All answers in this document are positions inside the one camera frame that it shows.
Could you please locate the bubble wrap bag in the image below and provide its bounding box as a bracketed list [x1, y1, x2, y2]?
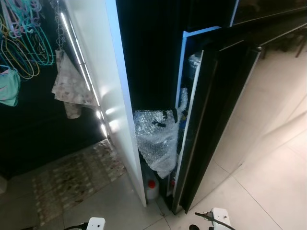
[133, 109, 189, 179]

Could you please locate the teal wire hanger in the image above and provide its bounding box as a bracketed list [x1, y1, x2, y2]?
[19, 22, 56, 66]

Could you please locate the black fridge door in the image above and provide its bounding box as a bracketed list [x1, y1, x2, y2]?
[170, 10, 307, 215]

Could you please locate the clear plastic bag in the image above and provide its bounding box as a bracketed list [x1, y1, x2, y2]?
[188, 53, 202, 80]

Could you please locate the metal hanging chain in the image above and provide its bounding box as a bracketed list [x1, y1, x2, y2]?
[55, 0, 65, 51]

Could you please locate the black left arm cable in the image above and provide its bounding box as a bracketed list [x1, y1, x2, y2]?
[64, 222, 89, 230]

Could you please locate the white bottle red cap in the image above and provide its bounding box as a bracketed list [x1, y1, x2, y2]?
[144, 177, 160, 201]

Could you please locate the yellow wire hanger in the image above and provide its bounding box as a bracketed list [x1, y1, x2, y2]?
[0, 19, 41, 80]

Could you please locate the patterned hanging cloth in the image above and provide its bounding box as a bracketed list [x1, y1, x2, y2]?
[51, 48, 99, 119]

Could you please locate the teal garment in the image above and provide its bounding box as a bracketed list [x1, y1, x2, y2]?
[0, 65, 22, 107]

